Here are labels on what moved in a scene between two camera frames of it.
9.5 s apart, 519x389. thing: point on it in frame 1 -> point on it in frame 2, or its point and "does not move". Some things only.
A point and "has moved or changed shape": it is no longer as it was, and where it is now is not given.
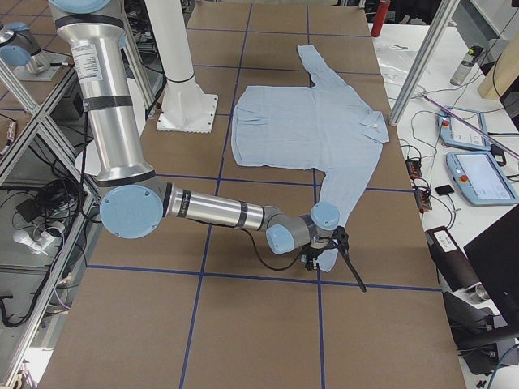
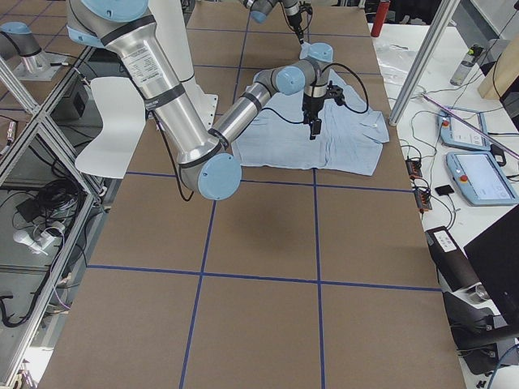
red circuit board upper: (413, 168) does not move
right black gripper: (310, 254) -> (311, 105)
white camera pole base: (186, 109) does not move
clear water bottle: (465, 65) does not move
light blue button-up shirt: (326, 126) has moved or changed shape
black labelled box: (453, 264) does not move
